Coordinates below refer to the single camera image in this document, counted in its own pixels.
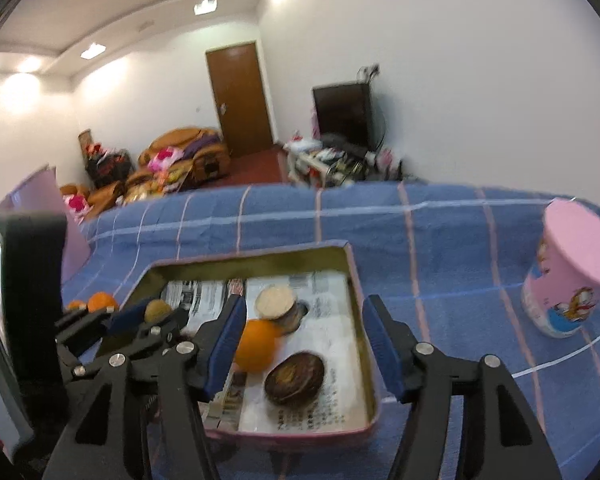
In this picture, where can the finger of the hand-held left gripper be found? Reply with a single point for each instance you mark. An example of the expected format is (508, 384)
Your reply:
(127, 316)
(167, 332)

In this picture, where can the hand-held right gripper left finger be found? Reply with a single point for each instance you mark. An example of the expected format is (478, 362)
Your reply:
(227, 345)

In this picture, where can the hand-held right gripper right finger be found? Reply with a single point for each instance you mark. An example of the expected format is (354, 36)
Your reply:
(382, 347)

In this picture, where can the small yellow-green fruit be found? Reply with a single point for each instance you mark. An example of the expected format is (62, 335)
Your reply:
(157, 310)

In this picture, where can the large orange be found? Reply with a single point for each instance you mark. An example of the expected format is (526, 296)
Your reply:
(102, 301)

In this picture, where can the medium orange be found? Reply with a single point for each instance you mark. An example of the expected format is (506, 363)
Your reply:
(257, 345)

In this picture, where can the small orange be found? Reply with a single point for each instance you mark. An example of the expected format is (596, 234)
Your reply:
(76, 305)

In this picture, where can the oval dark water chestnut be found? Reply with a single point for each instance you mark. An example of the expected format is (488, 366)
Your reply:
(295, 377)

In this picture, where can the pink metal tin box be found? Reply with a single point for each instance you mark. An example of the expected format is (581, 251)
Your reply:
(300, 437)

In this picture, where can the printed paper lining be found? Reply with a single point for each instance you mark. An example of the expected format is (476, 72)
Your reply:
(330, 310)

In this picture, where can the brown leather sofa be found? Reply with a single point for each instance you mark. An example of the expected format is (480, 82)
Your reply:
(102, 195)

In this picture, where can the blue plaid blanket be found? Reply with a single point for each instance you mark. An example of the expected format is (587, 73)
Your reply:
(455, 240)

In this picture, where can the coffee table with snacks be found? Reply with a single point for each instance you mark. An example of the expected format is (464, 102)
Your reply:
(152, 185)

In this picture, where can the pink floral cushion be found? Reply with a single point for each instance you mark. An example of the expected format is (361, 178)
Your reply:
(162, 157)

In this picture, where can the brown leather armchair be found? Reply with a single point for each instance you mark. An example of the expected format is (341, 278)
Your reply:
(205, 155)

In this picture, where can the purple throw blanket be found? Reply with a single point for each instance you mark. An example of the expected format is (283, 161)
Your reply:
(200, 142)

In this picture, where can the white television stand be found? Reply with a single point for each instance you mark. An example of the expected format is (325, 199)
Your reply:
(330, 165)

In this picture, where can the pink cartoon print cup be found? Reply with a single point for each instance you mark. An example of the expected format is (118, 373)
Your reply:
(570, 260)

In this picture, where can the black television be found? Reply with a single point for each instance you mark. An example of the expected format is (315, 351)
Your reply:
(342, 115)

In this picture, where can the brown wooden door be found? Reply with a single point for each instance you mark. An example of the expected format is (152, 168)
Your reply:
(240, 100)

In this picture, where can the square ceiling light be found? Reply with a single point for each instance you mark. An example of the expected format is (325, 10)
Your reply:
(92, 50)
(205, 7)

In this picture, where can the wall socket with plugs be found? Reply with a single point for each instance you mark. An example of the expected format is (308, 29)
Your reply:
(370, 70)

